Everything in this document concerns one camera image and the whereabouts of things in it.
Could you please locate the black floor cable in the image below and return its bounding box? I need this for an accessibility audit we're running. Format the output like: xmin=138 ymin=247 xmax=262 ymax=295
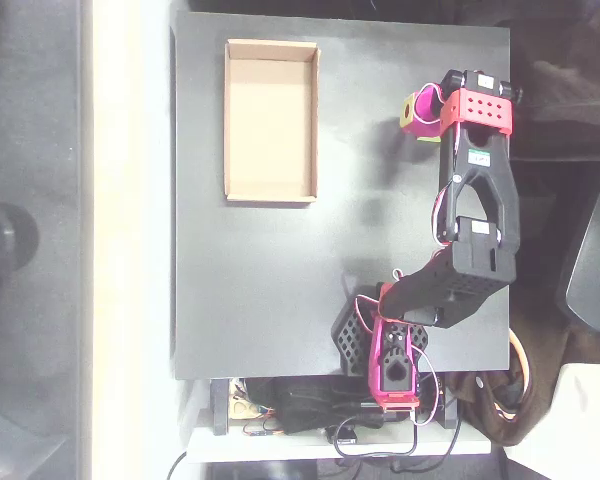
xmin=167 ymin=449 xmax=189 ymax=480

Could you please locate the small black connector box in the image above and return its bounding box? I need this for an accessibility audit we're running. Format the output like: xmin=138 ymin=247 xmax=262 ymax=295
xmin=324 ymin=424 xmax=360 ymax=446

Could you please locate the orange cable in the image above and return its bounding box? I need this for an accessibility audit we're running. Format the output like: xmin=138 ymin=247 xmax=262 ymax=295
xmin=508 ymin=329 xmax=531 ymax=401

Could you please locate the black lattice robot base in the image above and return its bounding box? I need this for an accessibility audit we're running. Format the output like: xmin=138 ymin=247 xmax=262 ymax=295
xmin=331 ymin=284 xmax=431 ymax=377

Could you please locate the tan wooden board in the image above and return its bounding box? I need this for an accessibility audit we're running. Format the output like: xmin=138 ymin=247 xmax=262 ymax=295
xmin=228 ymin=379 xmax=261 ymax=420

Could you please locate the black office chair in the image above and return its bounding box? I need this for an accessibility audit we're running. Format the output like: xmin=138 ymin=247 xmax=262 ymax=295
xmin=554 ymin=144 xmax=600 ymax=332

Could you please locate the long black cable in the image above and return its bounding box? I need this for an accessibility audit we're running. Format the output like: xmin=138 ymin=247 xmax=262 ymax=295
xmin=333 ymin=419 xmax=464 ymax=474

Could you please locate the white shelf board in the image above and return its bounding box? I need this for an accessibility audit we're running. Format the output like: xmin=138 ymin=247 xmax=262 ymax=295
xmin=187 ymin=409 xmax=492 ymax=464

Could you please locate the cardboard box tray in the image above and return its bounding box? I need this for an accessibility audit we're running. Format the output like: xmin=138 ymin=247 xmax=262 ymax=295
xmin=223 ymin=38 xmax=321 ymax=205

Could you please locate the small board with wires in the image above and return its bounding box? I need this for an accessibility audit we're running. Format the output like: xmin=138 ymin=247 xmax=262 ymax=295
xmin=242 ymin=421 xmax=282 ymax=438

